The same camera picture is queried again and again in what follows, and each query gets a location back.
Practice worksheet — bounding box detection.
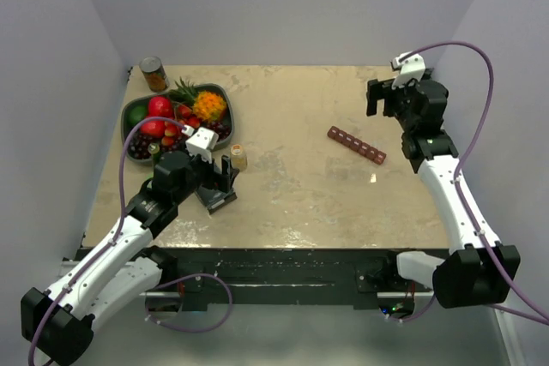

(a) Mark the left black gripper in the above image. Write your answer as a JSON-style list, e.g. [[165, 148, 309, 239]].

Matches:
[[173, 140, 238, 204]]

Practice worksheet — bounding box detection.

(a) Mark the small pill bottle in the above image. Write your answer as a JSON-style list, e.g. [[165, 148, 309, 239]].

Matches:
[[230, 144, 248, 171]]

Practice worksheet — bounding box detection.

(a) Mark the red weekly pill organizer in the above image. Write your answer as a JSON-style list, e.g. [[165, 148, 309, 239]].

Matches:
[[327, 126, 387, 165]]

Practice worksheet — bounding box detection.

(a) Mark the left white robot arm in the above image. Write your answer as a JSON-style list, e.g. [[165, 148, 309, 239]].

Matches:
[[21, 151, 238, 365]]

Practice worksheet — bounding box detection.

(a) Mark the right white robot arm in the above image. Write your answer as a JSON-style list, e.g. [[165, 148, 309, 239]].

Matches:
[[366, 80, 521, 309]]

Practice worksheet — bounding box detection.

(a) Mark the strawberries pile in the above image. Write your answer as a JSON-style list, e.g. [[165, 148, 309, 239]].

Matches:
[[160, 104, 201, 147]]

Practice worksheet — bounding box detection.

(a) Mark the green glass bottle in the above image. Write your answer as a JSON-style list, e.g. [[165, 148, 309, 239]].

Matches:
[[148, 142, 162, 166]]

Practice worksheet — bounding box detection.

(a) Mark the orange spiky fruit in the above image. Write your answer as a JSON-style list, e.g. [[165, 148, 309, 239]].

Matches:
[[192, 91, 228, 123]]

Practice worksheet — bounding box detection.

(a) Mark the red apple lower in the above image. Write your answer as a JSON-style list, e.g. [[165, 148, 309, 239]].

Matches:
[[140, 120, 166, 139]]

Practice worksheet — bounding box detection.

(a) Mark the red apple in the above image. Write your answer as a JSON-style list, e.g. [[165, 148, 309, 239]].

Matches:
[[148, 96, 174, 118], [140, 120, 166, 139]]

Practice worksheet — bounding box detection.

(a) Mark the dark grape bunch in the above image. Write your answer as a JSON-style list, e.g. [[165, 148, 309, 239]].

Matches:
[[129, 122, 232, 159]]

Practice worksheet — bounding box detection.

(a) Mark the red apple upper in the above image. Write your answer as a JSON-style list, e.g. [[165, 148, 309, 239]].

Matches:
[[148, 96, 174, 118]]

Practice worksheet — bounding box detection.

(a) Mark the green lime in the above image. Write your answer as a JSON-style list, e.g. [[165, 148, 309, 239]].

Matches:
[[126, 105, 148, 128]]

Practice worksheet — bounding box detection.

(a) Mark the grey fruit tray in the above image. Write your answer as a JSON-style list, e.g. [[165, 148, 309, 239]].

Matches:
[[121, 81, 234, 165]]

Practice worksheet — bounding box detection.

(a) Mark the tin can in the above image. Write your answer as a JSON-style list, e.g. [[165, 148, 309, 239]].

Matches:
[[139, 56, 169, 93]]

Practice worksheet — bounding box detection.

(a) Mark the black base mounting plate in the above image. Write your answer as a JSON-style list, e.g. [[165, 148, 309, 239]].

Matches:
[[138, 246, 427, 311]]

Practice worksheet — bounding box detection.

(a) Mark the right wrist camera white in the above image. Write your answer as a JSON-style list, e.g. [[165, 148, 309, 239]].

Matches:
[[390, 53, 426, 89]]

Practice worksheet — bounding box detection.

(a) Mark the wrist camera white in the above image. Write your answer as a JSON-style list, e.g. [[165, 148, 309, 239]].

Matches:
[[182, 125, 219, 163], [390, 53, 426, 89]]

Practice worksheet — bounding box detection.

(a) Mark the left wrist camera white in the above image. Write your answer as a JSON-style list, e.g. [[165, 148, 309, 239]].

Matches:
[[182, 125, 219, 163]]

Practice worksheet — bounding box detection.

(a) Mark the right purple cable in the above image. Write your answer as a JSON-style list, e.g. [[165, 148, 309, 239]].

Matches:
[[383, 41, 549, 327]]

